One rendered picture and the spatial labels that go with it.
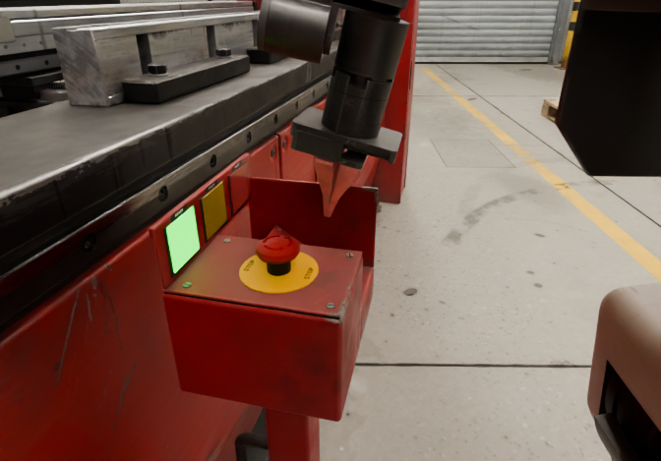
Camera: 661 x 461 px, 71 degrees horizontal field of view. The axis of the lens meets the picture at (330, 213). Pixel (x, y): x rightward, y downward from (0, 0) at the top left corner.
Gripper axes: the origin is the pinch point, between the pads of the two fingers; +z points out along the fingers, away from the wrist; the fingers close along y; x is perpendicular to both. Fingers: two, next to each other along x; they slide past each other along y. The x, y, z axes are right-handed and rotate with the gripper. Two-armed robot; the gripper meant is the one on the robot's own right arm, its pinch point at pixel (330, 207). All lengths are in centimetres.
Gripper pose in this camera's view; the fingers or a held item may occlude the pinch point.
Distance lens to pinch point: 49.2
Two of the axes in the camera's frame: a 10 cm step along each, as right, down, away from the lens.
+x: -2.1, 4.3, -8.8
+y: -9.5, -2.9, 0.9
